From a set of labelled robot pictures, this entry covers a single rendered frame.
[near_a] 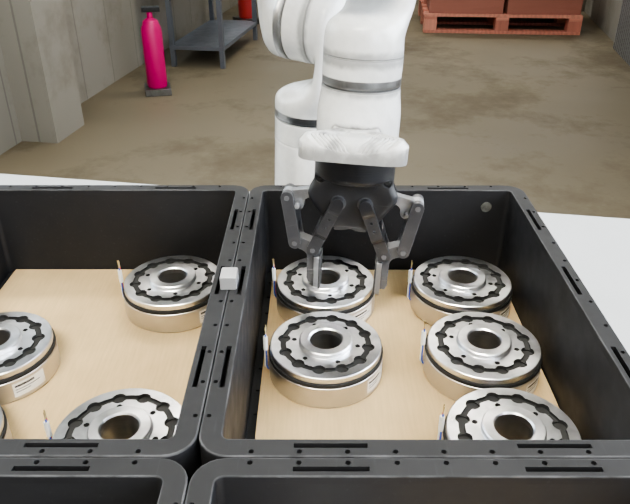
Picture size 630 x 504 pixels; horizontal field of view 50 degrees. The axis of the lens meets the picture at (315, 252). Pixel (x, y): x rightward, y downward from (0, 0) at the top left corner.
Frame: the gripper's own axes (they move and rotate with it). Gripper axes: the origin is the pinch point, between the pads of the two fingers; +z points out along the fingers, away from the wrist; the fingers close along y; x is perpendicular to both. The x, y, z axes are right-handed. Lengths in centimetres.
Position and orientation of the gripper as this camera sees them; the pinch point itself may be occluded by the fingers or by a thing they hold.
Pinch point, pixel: (347, 275)
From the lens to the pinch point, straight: 68.3
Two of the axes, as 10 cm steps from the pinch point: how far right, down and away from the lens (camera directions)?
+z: -0.4, 8.9, 4.5
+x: -1.2, 4.4, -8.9
